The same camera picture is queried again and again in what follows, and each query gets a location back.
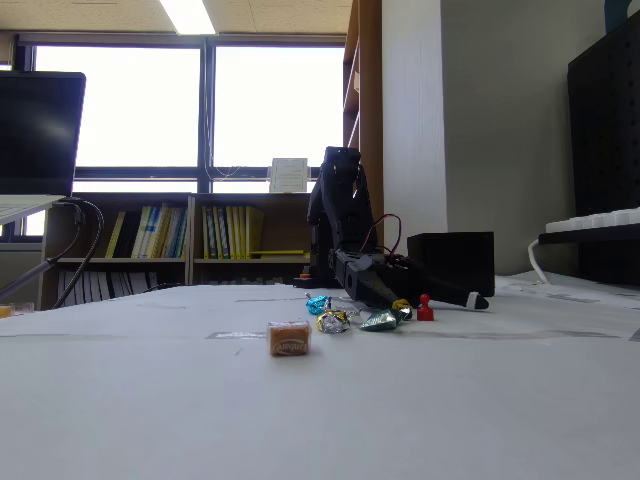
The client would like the black square bin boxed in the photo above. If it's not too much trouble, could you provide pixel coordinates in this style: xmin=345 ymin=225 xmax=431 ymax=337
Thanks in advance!
xmin=406 ymin=230 xmax=496 ymax=300

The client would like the green silver candy packet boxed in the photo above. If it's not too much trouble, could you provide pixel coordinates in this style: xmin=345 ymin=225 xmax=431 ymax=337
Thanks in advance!
xmin=357 ymin=307 xmax=404 ymax=332

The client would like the blue wrapped candy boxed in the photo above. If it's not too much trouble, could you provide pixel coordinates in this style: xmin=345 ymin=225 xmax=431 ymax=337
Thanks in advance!
xmin=304 ymin=292 xmax=332 ymax=317

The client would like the gold wrapped candy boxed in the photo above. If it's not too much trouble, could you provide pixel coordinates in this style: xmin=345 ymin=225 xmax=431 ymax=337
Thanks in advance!
xmin=315 ymin=306 xmax=364 ymax=335

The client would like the flat yellow book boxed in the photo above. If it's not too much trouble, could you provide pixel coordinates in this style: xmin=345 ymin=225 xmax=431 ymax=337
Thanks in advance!
xmin=249 ymin=249 xmax=306 ymax=260

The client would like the brown caramel candy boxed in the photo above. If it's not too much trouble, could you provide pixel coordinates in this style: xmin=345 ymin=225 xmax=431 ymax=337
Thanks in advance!
xmin=266 ymin=319 xmax=313 ymax=357

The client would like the white paper sign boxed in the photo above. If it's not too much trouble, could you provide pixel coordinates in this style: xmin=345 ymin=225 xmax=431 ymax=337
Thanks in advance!
xmin=268 ymin=157 xmax=310 ymax=194

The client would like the low wooden bookcase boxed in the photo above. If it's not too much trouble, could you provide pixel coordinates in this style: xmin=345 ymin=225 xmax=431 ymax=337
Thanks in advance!
xmin=39 ymin=192 xmax=195 ymax=311
xmin=188 ymin=192 xmax=315 ymax=286

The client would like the white paper cover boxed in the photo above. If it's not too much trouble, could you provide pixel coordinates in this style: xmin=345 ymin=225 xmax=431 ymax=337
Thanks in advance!
xmin=0 ymin=272 xmax=640 ymax=480

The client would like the white power strip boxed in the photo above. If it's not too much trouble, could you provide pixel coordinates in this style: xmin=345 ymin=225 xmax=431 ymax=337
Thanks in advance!
xmin=544 ymin=206 xmax=640 ymax=235

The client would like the tall wooden bookshelf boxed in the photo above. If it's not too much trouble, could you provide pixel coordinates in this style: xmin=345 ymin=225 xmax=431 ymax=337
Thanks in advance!
xmin=342 ymin=0 xmax=385 ymax=284

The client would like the blue green book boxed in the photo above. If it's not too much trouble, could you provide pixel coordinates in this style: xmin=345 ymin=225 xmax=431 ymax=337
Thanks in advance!
xmin=165 ymin=207 xmax=189 ymax=260

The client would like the blue white book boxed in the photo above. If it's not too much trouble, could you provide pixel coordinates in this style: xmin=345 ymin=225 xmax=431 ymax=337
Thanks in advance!
xmin=144 ymin=204 xmax=166 ymax=260

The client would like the white yellow book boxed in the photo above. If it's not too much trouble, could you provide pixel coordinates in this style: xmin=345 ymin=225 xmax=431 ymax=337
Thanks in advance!
xmin=131 ymin=205 xmax=153 ymax=260

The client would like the black binder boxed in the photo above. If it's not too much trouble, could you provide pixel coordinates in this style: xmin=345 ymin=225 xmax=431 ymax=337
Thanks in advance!
xmin=117 ymin=209 xmax=144 ymax=260

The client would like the black pegboard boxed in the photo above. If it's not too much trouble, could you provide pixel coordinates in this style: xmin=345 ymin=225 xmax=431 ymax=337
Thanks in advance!
xmin=567 ymin=12 xmax=640 ymax=287

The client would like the thin yellow book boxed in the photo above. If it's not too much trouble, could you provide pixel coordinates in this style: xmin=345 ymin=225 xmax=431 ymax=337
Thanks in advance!
xmin=105 ymin=210 xmax=127 ymax=260

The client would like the ceiling light panel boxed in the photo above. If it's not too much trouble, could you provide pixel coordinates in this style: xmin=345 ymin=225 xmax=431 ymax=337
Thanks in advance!
xmin=158 ymin=0 xmax=219 ymax=36

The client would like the laptop with dark screen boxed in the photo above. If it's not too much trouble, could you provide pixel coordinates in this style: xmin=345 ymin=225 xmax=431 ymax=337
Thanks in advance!
xmin=0 ymin=70 xmax=87 ymax=226

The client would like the white power cable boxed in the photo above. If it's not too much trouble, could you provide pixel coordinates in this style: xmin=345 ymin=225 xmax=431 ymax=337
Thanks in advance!
xmin=527 ymin=237 xmax=552 ymax=285

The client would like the dark shelf rail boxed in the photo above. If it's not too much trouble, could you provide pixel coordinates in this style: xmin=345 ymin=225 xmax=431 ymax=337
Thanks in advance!
xmin=537 ymin=225 xmax=640 ymax=246

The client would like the dark window frame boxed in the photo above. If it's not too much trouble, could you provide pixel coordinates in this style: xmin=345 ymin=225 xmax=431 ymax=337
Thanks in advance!
xmin=0 ymin=32 xmax=347 ymax=197

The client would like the black laptop cable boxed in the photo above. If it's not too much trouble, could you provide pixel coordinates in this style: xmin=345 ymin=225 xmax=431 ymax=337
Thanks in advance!
xmin=49 ymin=197 xmax=106 ymax=311

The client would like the grey cable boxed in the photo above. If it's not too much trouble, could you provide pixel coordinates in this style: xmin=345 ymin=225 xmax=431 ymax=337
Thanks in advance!
xmin=0 ymin=204 xmax=84 ymax=301

